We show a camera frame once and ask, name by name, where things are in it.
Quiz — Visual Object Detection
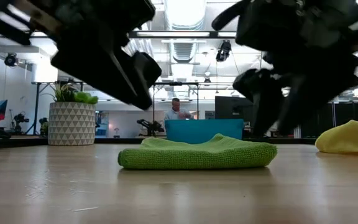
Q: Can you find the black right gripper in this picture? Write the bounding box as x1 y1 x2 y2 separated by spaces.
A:
236 0 358 136

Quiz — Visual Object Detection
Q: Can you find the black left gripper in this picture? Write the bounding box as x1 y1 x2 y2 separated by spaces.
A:
0 0 157 105

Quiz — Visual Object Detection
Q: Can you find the green microfiber towel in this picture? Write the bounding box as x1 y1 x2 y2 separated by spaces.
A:
117 133 278 170

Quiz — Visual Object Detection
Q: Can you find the yellow microfiber towel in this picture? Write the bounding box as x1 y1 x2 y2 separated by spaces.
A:
314 119 358 155

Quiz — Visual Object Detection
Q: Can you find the person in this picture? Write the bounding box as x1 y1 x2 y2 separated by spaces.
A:
163 97 195 121

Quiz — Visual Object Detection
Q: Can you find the black computer monitor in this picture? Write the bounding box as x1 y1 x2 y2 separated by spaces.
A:
214 95 256 121

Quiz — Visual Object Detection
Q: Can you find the black room partition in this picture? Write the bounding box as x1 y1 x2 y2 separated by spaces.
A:
331 93 358 138

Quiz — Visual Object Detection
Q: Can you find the triangle-patterned planter with plant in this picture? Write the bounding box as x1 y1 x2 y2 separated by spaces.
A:
44 81 99 146

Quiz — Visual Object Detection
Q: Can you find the blue plastic bin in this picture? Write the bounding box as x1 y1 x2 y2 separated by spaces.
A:
165 119 245 144

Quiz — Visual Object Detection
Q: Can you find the black ceiling spotlight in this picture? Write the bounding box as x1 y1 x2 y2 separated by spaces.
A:
4 52 19 67

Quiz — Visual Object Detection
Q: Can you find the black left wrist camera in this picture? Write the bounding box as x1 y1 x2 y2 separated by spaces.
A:
131 51 163 91

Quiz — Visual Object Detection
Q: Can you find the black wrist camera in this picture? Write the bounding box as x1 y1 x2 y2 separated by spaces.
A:
131 51 163 91
232 68 284 103

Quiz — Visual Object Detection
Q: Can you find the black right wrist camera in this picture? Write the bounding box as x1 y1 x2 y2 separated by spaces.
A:
232 68 284 103

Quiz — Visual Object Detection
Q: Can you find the black overhead camera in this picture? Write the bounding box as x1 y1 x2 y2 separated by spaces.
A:
215 39 232 62

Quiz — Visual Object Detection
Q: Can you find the black overhead frame bar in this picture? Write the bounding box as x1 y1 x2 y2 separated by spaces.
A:
0 30 239 40

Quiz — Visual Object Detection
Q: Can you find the silver ceiling duct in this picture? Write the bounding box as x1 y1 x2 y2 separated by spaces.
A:
163 0 208 30

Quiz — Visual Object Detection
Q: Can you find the black braided cable loop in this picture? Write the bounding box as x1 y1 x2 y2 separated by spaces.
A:
211 0 251 32

